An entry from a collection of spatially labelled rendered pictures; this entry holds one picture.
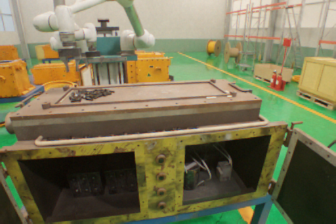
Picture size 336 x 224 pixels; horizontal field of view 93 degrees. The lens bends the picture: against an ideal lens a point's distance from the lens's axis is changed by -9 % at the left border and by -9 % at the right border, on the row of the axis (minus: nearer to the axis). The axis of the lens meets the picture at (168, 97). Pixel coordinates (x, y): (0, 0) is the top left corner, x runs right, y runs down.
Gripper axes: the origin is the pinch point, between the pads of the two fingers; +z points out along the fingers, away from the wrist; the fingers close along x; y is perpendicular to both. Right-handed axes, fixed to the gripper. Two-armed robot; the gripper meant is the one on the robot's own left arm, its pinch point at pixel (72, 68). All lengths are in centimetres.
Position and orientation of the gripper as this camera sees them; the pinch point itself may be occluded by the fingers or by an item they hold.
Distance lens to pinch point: 129.7
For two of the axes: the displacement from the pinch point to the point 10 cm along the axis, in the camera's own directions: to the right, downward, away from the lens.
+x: 9.8, -0.6, 1.6
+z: 0.0, 9.4, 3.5
